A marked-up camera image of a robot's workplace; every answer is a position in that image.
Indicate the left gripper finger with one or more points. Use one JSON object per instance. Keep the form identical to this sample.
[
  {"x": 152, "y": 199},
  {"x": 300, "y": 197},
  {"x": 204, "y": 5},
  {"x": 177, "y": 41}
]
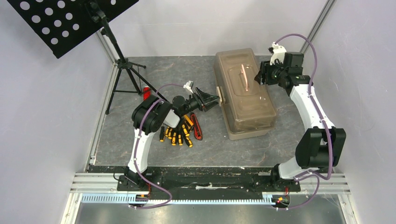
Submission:
[
  {"x": 210, "y": 105},
  {"x": 207, "y": 96}
]

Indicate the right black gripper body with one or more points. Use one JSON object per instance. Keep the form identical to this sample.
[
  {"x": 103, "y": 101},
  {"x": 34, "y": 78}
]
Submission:
[{"x": 267, "y": 72}]

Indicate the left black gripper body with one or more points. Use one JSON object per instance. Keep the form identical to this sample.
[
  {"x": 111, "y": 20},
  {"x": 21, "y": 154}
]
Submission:
[{"x": 194, "y": 103}]

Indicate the beige plastic tool box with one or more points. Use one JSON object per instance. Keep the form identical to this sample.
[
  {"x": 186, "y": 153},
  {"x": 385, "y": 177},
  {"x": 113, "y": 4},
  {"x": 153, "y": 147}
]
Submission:
[{"x": 246, "y": 106}]

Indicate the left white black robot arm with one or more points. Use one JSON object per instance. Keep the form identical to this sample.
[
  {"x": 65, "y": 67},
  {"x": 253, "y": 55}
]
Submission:
[{"x": 171, "y": 120}]

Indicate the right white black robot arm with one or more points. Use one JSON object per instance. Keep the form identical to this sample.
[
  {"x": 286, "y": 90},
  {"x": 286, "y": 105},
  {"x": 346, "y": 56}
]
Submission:
[{"x": 320, "y": 147}]

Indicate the red black utility knife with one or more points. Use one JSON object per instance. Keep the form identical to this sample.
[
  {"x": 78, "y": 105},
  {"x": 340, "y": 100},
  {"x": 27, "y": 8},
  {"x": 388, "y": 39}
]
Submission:
[{"x": 197, "y": 129}]

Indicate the screwdriver yellow black far left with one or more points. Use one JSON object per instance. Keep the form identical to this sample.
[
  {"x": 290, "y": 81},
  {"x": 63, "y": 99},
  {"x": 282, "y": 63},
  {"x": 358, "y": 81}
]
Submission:
[{"x": 162, "y": 134}]

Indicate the red cylindrical object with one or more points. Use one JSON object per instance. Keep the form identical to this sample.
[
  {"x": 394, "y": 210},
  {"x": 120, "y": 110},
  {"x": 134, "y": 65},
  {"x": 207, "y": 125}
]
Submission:
[{"x": 146, "y": 92}]

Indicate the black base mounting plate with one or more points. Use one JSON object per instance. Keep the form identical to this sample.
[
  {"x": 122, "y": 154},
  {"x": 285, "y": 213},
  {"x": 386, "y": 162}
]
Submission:
[{"x": 206, "y": 183}]

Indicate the black perforated music stand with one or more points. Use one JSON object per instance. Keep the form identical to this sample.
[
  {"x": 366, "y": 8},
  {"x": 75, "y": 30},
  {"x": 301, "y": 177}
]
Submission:
[{"x": 64, "y": 24}]

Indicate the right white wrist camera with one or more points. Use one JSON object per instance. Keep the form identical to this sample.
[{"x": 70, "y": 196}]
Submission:
[{"x": 278, "y": 53}]

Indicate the aluminium frame rail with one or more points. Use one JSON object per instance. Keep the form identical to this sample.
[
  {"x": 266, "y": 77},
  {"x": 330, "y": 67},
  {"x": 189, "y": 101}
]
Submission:
[{"x": 98, "y": 186}]

